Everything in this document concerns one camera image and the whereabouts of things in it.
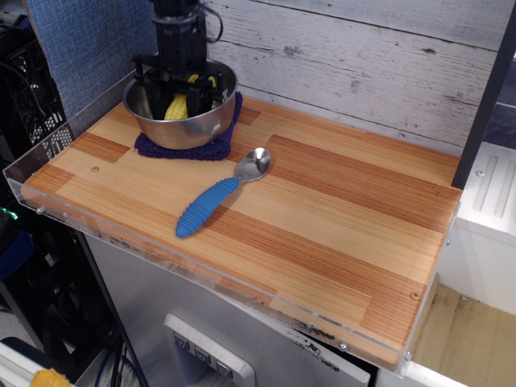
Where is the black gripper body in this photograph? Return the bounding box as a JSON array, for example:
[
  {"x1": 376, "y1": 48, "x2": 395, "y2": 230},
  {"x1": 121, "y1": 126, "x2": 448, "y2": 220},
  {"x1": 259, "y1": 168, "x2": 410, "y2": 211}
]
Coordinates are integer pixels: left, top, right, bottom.
[{"x1": 132, "y1": 18, "x2": 226, "y2": 95}]

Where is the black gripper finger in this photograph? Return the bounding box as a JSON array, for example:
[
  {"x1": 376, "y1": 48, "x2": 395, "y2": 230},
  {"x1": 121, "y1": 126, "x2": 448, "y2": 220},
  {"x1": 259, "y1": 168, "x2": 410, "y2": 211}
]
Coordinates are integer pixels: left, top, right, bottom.
[
  {"x1": 186, "y1": 82, "x2": 223, "y2": 118},
  {"x1": 144, "y1": 78, "x2": 172, "y2": 120}
]

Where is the yellow plastic corn cob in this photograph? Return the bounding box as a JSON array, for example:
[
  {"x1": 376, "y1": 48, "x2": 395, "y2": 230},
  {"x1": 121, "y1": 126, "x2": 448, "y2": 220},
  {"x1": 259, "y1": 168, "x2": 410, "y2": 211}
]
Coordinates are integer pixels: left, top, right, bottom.
[{"x1": 164, "y1": 74, "x2": 217, "y2": 120}]

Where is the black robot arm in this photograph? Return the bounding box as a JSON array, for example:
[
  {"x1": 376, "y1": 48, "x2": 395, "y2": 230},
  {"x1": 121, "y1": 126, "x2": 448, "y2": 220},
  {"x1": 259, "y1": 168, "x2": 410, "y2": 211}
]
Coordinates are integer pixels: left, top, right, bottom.
[{"x1": 133, "y1": 1, "x2": 227, "y2": 119}]

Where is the stainless steel bowl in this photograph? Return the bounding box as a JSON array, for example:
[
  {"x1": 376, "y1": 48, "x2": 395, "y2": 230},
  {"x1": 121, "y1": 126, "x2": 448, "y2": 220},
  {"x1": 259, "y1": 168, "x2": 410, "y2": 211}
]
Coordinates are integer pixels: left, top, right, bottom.
[{"x1": 123, "y1": 60, "x2": 238, "y2": 150}]

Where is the dark purple knitted cloth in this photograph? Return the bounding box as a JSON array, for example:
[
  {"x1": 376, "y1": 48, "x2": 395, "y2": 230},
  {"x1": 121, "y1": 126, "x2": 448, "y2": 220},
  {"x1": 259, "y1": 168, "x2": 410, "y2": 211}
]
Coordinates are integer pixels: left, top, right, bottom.
[{"x1": 134, "y1": 91, "x2": 243, "y2": 161}]

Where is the blue fabric panel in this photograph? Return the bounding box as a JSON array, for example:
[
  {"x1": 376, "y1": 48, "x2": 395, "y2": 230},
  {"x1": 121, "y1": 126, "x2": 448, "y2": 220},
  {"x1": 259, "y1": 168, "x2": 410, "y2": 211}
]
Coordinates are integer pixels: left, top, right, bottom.
[{"x1": 24, "y1": 0, "x2": 157, "y2": 118}]

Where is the black plastic crate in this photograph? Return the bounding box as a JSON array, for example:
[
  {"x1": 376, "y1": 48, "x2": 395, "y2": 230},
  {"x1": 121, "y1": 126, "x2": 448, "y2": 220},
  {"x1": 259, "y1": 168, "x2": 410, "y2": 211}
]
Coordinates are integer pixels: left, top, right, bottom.
[{"x1": 7, "y1": 40, "x2": 68, "y2": 146}]

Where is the clear acrylic tray guard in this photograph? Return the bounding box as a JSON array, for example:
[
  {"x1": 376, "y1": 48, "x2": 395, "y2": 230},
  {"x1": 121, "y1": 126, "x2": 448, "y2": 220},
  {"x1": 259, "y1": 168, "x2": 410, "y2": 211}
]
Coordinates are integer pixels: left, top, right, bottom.
[{"x1": 6, "y1": 98, "x2": 460, "y2": 373}]

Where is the stainless steel toy fridge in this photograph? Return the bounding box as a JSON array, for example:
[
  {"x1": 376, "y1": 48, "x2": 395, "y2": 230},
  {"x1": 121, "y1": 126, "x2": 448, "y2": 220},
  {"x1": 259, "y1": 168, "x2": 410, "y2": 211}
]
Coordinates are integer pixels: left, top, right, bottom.
[{"x1": 85, "y1": 236, "x2": 376, "y2": 386}]

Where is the yellow object at bottom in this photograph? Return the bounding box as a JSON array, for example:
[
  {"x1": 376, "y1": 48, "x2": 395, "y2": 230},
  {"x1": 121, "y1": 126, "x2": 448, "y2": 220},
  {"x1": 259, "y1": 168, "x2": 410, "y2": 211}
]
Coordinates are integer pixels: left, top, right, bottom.
[{"x1": 29, "y1": 368, "x2": 72, "y2": 387}]

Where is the white plastic toy sink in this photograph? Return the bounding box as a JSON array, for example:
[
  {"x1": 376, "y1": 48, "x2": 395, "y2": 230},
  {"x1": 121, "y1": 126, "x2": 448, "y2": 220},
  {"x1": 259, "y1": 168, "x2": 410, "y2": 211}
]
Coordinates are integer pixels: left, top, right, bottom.
[{"x1": 437, "y1": 143, "x2": 515, "y2": 314}]

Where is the black vertical post left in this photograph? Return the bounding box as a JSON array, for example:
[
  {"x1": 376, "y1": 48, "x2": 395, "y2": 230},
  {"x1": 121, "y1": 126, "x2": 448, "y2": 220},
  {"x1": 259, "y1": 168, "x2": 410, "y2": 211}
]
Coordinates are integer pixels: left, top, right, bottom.
[{"x1": 153, "y1": 1, "x2": 206, "y2": 70}]

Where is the black vertical post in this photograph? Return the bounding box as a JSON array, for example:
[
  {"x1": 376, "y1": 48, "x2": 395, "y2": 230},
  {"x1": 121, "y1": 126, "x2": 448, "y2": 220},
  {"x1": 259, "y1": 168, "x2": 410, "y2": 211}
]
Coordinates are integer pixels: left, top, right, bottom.
[
  {"x1": 451, "y1": 2, "x2": 515, "y2": 189},
  {"x1": 153, "y1": 1, "x2": 206, "y2": 70}
]

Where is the blue handled metal spoon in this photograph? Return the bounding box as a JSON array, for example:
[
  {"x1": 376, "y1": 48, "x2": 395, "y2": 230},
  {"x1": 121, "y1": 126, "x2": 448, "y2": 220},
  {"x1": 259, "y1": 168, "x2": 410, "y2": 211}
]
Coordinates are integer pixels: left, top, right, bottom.
[{"x1": 176, "y1": 148, "x2": 272, "y2": 238}]

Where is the black vertical post right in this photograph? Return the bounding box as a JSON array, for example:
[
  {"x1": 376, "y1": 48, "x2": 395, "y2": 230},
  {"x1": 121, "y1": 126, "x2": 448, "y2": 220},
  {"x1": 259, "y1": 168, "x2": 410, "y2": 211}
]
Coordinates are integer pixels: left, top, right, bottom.
[{"x1": 451, "y1": 2, "x2": 515, "y2": 189}]

